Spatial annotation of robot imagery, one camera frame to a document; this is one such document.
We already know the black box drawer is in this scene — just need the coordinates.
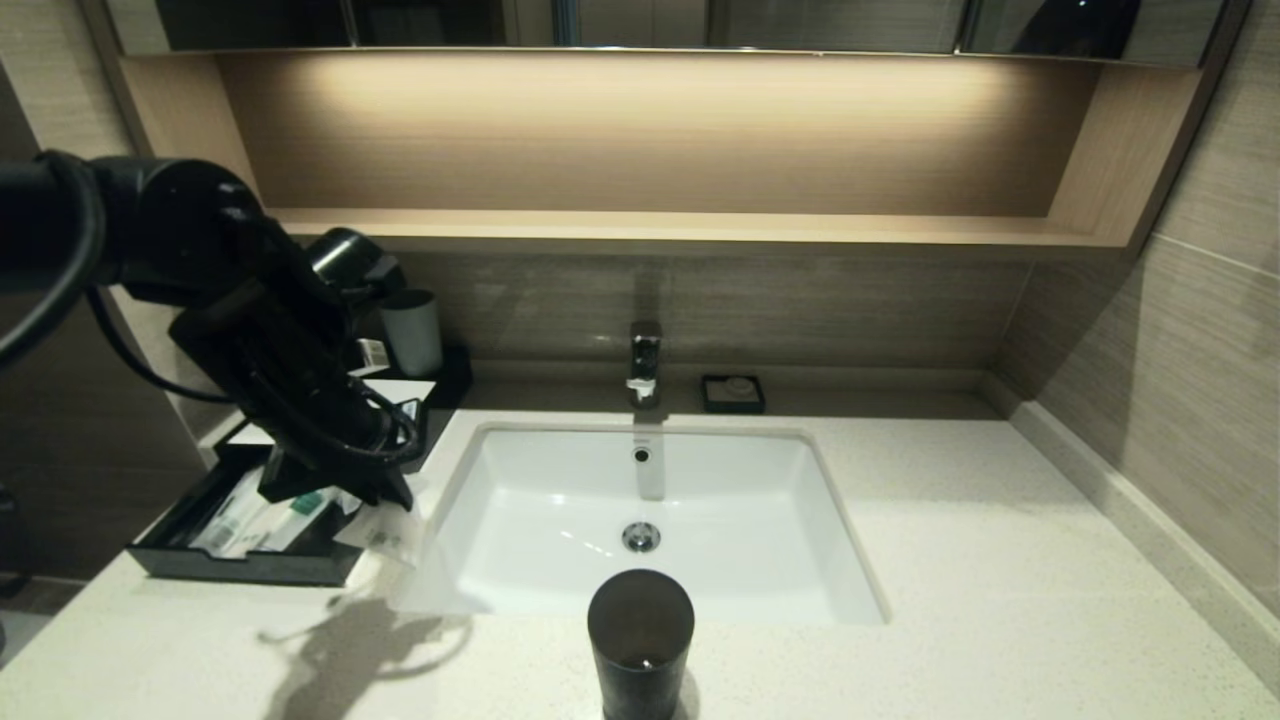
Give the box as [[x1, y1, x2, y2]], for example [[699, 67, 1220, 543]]
[[126, 443, 403, 587]]

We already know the slim white packet green label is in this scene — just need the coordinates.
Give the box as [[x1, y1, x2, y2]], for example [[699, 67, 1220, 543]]
[[265, 485, 341, 551]]

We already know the plain white sachet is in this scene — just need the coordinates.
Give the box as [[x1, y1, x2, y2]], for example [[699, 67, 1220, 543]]
[[188, 470, 271, 558]]

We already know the pale grey tumbler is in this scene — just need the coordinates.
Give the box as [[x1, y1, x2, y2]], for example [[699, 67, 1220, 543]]
[[380, 289, 444, 378]]

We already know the black tumbler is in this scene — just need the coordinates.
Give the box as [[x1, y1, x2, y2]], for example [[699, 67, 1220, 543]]
[[587, 569, 697, 720]]

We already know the chrome basin faucet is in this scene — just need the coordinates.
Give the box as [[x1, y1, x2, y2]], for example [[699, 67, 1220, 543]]
[[627, 320, 664, 409]]

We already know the black soap dish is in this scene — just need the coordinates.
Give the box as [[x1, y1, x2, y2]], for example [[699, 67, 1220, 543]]
[[700, 373, 767, 415]]

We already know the white ceramic sink basin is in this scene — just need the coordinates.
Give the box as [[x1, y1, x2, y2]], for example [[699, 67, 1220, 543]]
[[388, 420, 891, 628]]

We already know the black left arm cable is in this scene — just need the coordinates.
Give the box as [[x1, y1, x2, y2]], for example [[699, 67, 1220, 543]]
[[0, 150, 426, 471]]

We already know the light wooden wall shelf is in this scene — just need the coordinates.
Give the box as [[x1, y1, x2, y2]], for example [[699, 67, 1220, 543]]
[[80, 0, 1251, 263]]

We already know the mirrored wall cabinet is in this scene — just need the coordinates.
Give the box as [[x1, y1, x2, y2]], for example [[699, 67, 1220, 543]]
[[105, 0, 1231, 69]]

